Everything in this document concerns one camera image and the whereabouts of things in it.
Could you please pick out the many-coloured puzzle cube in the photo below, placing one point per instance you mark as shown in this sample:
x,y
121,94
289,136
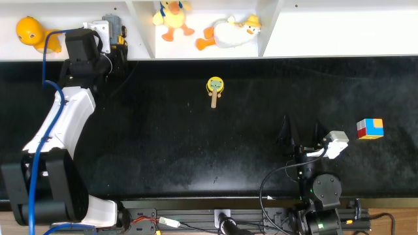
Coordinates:
x,y
370,129

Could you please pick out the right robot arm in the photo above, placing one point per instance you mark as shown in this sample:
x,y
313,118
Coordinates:
x,y
326,189

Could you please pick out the yellow rattle drum toy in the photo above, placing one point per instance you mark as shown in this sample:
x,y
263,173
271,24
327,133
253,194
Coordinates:
x,y
215,85

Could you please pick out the mounting rail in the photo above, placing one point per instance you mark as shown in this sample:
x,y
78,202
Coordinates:
x,y
196,218

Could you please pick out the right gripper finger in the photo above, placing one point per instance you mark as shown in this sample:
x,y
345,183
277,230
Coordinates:
x,y
286,137
319,134

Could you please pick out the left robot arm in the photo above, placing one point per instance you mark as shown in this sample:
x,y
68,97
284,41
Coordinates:
x,y
72,114

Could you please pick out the white shelf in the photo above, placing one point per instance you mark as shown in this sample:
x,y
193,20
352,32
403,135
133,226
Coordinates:
x,y
326,36

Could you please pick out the grey and yellow toy truck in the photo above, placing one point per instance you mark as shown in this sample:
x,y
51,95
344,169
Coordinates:
x,y
116,26

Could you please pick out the yellow plush duck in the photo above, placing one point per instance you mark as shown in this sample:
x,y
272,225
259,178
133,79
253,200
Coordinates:
x,y
174,19

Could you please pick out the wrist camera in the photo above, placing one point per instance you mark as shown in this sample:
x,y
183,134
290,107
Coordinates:
x,y
99,32
336,142

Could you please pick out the white plush duck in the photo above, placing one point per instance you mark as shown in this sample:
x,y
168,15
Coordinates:
x,y
230,34

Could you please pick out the yellow rubber duck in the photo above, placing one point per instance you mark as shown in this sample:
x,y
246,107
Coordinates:
x,y
32,32

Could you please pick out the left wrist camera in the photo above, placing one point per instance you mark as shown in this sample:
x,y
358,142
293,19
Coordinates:
x,y
99,32

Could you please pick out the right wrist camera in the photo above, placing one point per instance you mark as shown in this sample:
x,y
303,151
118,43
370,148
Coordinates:
x,y
336,142

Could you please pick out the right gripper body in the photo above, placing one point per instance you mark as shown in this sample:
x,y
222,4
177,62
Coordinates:
x,y
300,150

